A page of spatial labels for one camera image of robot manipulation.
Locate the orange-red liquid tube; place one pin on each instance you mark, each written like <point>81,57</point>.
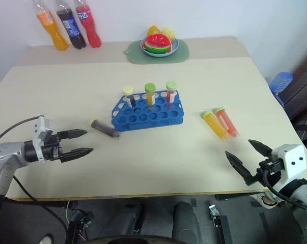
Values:
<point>227,123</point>

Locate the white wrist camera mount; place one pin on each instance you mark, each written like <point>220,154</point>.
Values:
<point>41,129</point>
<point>293,157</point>

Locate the shoe under table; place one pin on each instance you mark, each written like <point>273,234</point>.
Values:
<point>266,200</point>

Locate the light blue plate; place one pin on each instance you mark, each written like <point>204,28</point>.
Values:
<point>174,47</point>

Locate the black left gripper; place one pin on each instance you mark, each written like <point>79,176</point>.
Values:
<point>51,150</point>

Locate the dark rounded shape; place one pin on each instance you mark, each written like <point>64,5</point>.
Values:
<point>125,218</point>
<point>186,221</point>

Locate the orange liquid tube, green cap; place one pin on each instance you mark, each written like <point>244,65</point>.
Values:
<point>150,95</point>

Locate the dark brown cabinet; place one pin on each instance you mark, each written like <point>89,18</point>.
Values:
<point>303,86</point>

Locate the red liquid tube, white label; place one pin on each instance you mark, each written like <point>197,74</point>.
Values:
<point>171,94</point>

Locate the yellow-orange toy fruit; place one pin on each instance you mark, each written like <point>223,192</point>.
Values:
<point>153,30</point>

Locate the blue stacked plastic stools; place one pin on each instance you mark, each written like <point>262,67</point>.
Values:
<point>280,81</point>

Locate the black frame mechanism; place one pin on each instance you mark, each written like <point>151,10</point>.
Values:
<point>78,223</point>

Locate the green placemat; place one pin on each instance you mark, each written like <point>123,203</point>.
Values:
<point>135,54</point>

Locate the yellow toy pineapple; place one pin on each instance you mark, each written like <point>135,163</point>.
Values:
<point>168,34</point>

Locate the dark liquid tube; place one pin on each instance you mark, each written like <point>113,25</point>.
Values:
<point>129,97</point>
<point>103,127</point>

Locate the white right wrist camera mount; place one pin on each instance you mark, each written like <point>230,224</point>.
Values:
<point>293,157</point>

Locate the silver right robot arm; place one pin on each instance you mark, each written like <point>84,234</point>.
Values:
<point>306,194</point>

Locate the black metal clamp bracket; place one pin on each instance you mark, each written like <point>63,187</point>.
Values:
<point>218,221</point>

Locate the orange soda bottle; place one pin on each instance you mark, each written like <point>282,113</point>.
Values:
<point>55,33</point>

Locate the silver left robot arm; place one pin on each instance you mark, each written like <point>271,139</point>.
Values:
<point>1,153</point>

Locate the toy watermelon slice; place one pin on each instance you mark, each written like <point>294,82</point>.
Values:
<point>157,43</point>

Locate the dark liquid tube, white label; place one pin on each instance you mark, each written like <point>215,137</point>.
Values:
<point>129,97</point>

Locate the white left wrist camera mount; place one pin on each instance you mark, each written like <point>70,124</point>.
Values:
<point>41,129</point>

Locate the blue test tube rack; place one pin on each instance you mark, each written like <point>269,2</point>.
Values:
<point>148,123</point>

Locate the red soda bottle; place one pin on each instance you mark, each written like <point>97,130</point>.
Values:
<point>89,28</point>

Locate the dark cola bottle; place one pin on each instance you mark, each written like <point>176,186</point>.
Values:
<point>71,28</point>

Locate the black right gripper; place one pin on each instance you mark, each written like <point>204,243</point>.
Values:
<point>274,166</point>

